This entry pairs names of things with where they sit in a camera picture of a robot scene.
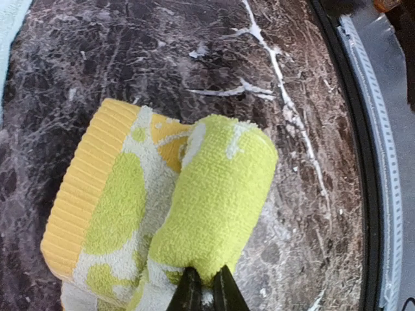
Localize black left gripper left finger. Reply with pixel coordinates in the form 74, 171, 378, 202
167, 267, 202, 311

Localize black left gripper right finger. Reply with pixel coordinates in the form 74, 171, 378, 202
213, 265, 250, 311

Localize yellow green patterned towel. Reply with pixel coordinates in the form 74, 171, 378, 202
41, 99, 278, 310

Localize mint green panda towel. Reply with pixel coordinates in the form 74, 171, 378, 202
0, 0, 33, 98

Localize grey slotted cable duct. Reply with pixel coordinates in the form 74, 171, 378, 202
338, 14, 407, 310

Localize black front table rail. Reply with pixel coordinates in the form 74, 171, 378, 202
307, 0, 386, 311

